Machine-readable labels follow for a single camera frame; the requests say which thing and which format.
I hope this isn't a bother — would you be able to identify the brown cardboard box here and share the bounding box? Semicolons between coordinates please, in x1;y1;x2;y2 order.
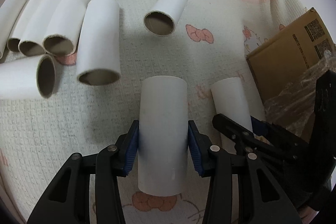
245;6;336;143

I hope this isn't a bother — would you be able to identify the pink cat print sofa cover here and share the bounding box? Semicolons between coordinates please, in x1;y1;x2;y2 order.
1;0;335;223

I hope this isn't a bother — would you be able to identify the white cardboard tube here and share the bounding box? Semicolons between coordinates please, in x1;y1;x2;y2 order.
138;76;188;197
209;77;254;154
143;0;188;36
43;0;91;56
76;0;121;86
7;0;42;52
1;55;56;100
18;0;61;56
0;0;26;58

